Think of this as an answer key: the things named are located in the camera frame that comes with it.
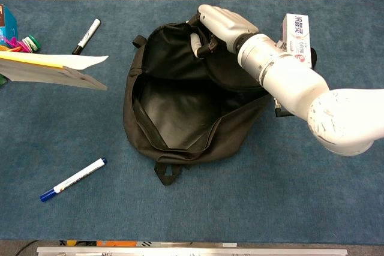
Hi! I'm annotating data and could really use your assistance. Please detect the blue carpet table cover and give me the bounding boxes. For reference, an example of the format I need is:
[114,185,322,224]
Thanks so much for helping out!
[0,0,384,243]

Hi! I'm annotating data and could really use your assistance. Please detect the black-capped whiteboard marker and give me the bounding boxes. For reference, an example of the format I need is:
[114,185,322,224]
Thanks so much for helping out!
[71,19,102,56]

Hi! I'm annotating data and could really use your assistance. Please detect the teal printed carton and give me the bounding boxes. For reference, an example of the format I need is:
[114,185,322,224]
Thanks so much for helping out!
[0,4,19,43]

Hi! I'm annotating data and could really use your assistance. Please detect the black fabric backpack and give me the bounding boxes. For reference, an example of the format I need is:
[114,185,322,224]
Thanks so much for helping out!
[122,13,319,186]

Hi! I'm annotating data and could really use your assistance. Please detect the white and pink toothpaste box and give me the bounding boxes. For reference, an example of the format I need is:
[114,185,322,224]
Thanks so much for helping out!
[281,13,313,68]

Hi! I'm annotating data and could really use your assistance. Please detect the blue-capped whiteboard marker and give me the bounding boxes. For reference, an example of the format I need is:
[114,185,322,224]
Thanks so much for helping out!
[39,157,108,203]

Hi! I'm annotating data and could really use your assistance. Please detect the aluminium profile rail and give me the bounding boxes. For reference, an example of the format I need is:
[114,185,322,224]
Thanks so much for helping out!
[36,246,349,256]

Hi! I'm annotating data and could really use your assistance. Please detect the yellow and white book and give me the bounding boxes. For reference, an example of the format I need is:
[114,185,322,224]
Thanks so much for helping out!
[0,51,109,91]

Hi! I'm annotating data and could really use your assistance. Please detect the black floor cable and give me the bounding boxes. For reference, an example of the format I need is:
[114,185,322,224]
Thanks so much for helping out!
[14,240,40,256]

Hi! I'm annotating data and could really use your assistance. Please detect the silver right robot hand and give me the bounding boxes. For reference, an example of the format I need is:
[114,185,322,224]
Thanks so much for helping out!
[190,4,259,59]

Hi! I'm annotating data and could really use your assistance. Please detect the colourful feather shuttlecock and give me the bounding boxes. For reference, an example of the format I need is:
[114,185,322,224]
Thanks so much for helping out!
[0,35,42,55]

